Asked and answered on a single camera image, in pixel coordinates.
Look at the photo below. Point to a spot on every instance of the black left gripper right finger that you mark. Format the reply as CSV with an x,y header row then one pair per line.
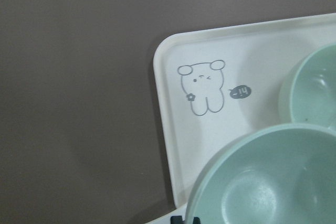
x,y
196,220

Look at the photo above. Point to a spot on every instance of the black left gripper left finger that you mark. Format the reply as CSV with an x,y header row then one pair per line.
x,y
176,220

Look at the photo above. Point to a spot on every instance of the green bowl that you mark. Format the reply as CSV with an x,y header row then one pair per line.
x,y
307,94
282,174

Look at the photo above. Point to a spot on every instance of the cream bunny print tray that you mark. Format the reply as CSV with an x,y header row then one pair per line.
x,y
257,58

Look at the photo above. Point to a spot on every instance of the green bowl on tray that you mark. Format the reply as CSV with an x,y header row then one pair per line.
x,y
307,94

